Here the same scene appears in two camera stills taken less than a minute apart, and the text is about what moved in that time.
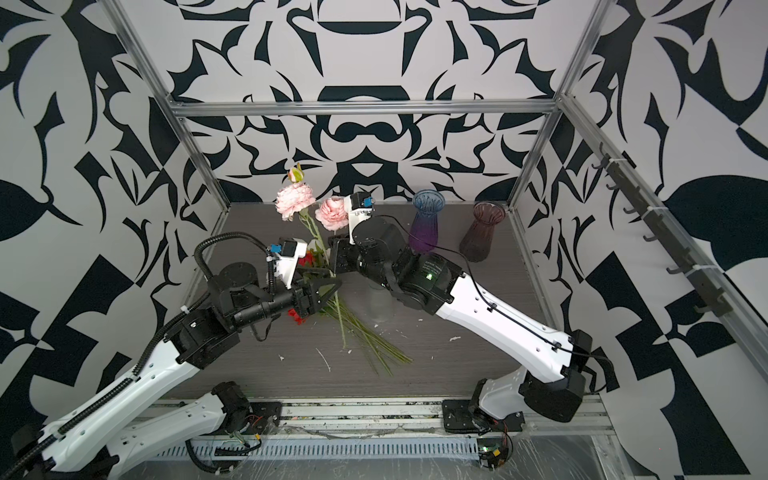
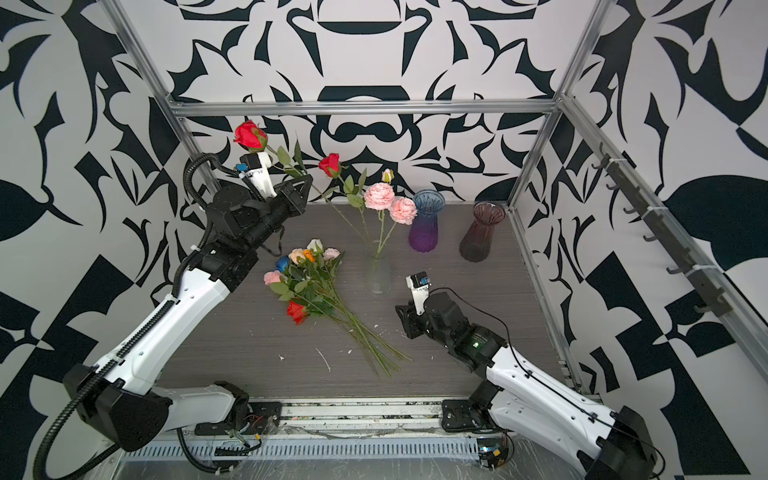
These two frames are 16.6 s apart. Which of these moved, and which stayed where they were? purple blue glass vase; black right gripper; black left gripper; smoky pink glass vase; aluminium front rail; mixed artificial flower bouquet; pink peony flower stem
Moved: pink peony flower stem; black left gripper; black right gripper
Stayed: aluminium front rail; purple blue glass vase; mixed artificial flower bouquet; smoky pink glass vase
